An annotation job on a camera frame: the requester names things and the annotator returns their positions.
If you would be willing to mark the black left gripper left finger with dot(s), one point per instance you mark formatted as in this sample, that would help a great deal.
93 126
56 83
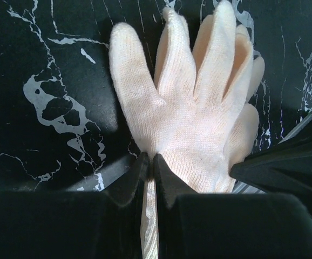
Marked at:
79 224

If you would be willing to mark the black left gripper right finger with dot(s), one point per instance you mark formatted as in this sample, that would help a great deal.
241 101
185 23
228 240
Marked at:
193 225

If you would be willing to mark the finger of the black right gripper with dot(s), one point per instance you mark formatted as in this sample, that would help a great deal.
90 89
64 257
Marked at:
280 167

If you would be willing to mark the cream knit glove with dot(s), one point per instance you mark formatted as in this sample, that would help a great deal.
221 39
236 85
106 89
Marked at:
187 109

